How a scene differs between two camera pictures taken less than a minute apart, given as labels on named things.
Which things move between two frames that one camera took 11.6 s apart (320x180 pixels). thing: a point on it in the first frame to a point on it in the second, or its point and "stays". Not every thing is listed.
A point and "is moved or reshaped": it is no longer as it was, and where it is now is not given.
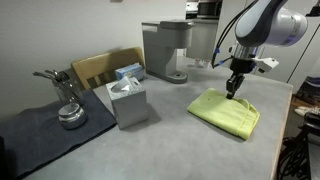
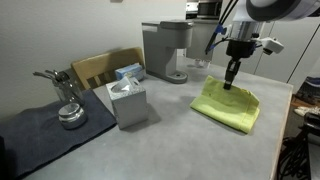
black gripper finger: (238, 82) to (236, 67)
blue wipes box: (135, 69) stays
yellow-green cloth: (233, 115) is moved or reshaped
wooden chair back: (99, 71) stays
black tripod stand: (294, 159) stays
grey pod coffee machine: (161, 39) stays
